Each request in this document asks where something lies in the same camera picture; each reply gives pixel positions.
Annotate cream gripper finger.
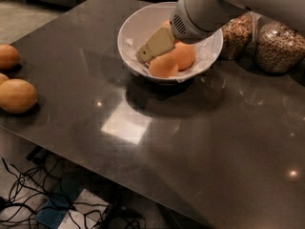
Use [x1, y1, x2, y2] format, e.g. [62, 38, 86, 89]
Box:
[136, 26, 175, 63]

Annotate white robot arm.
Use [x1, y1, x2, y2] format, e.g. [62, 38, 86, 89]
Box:
[136, 0, 305, 63]

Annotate white bowl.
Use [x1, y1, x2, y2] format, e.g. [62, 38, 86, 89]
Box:
[116, 1, 224, 84]

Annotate white paper bowl liner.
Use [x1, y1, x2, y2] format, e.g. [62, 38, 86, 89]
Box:
[117, 30, 223, 84]

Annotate glass jar of nuts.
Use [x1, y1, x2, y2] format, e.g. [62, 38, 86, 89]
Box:
[221, 12, 253, 60]

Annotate glass jar of grains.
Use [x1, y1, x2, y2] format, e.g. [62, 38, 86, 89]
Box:
[254, 21, 305, 74]

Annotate large orange on table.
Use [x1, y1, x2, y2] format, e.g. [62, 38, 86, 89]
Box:
[0, 79, 38, 114]

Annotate white paper on floor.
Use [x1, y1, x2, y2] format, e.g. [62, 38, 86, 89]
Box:
[57, 189, 112, 229]

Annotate black cables on floor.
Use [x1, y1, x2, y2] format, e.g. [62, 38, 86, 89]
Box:
[0, 150, 147, 229]

